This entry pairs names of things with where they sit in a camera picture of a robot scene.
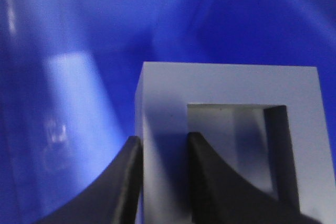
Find gray hollow base block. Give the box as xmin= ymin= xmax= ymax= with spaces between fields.
xmin=135 ymin=62 xmax=335 ymax=223

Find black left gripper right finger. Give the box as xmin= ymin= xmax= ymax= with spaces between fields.
xmin=187 ymin=132 xmax=318 ymax=223

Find blue target bin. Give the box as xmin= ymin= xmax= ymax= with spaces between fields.
xmin=1 ymin=0 xmax=335 ymax=223

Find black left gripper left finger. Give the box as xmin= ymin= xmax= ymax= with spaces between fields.
xmin=38 ymin=136 xmax=143 ymax=223

